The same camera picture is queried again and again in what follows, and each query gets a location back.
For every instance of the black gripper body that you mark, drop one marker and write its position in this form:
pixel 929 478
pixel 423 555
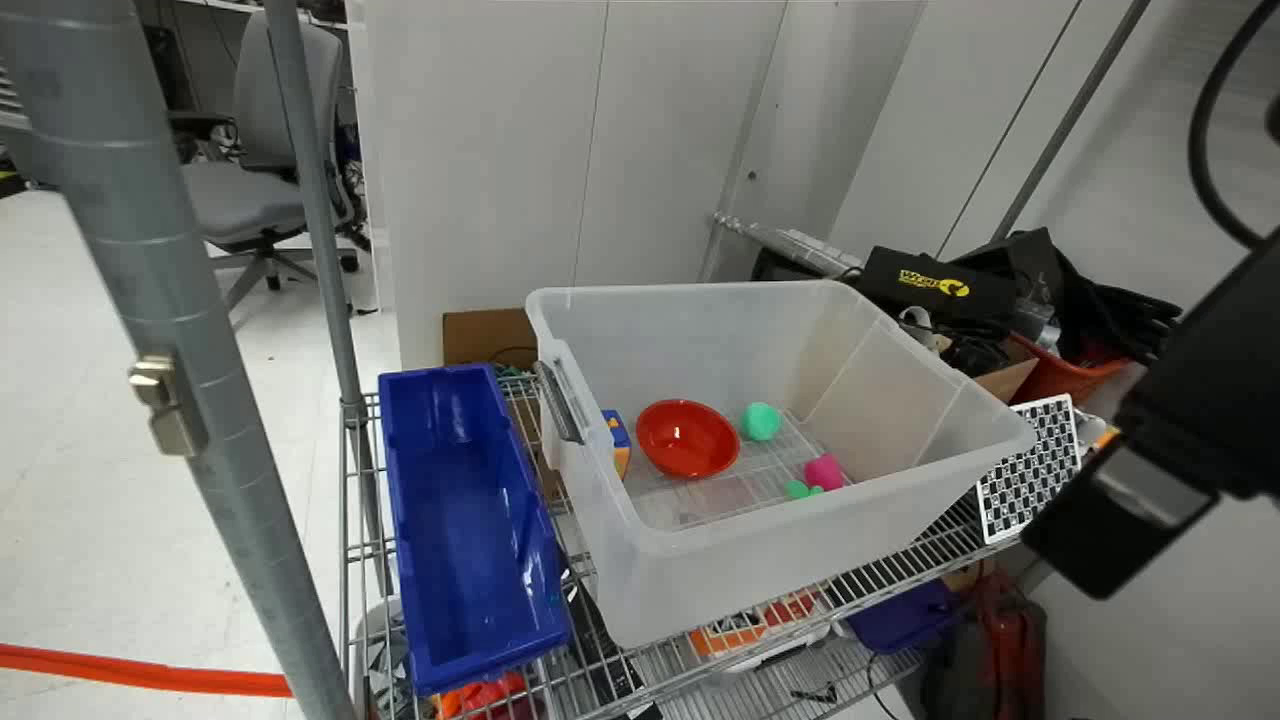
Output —
pixel 1106 540

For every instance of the multicoloured cube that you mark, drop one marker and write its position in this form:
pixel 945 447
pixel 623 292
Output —
pixel 619 433

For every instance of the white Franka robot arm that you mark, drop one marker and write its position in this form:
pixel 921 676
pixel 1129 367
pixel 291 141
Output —
pixel 1220 386

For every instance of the red bowl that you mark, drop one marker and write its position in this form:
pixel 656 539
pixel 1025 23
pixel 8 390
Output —
pixel 687 441

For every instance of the white perforated panel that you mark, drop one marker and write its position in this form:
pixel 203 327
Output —
pixel 1032 466

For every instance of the black and orange tool bag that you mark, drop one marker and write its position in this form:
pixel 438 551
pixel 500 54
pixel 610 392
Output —
pixel 993 645

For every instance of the dark blue container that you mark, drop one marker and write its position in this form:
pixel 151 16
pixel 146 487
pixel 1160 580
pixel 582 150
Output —
pixel 906 619

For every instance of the pink toy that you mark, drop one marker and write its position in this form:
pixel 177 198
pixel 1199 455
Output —
pixel 827 474

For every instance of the black bag with yellow logo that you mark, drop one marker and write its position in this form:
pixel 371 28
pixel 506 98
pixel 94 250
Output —
pixel 935 282

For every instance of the small green toy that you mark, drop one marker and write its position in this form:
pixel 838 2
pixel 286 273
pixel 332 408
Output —
pixel 799 490

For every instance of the clear plastic bin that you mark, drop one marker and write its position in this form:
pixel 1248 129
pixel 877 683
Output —
pixel 744 563

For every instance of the orange and white box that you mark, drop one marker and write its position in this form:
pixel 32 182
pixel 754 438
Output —
pixel 754 625

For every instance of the green ball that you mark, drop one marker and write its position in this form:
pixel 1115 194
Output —
pixel 761 421

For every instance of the silver tube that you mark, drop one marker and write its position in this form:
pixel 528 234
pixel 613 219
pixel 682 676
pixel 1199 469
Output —
pixel 787 241

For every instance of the blue plastic bin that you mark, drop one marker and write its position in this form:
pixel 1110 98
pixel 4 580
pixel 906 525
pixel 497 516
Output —
pixel 464 534

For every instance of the orange item under shelf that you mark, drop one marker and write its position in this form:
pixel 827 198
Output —
pixel 481 696

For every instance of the brown cardboard piece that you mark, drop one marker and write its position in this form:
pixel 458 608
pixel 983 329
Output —
pixel 484 336

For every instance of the white cabinet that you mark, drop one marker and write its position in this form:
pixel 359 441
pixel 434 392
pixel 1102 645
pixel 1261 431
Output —
pixel 534 134

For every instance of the thin grey metal pole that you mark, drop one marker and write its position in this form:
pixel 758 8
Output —
pixel 315 174

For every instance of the grey office chair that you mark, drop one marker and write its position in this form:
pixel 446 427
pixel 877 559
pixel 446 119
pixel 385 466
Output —
pixel 247 203

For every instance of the brass latch clamp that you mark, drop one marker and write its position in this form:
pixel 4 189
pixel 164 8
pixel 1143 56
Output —
pixel 164 402

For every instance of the thick grey metal pole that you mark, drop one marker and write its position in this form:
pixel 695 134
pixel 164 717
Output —
pixel 146 265

